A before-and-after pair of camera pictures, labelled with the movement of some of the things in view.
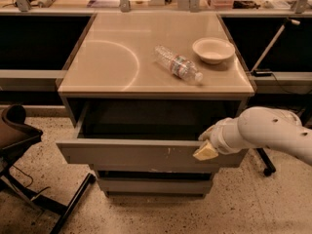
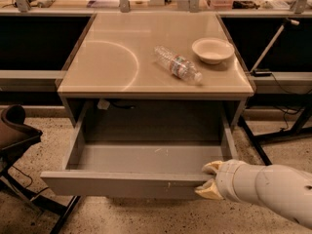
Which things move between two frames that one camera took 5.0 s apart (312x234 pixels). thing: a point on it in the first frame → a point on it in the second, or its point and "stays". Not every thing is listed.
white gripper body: [218, 137] → [228, 178]
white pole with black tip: [286, 22] stays
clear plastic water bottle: [177, 64] stays
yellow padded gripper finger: [207, 135] → [212, 168]
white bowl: [213, 50] stays
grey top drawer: [149, 133] → [136, 169]
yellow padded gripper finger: [206, 152] → [210, 190]
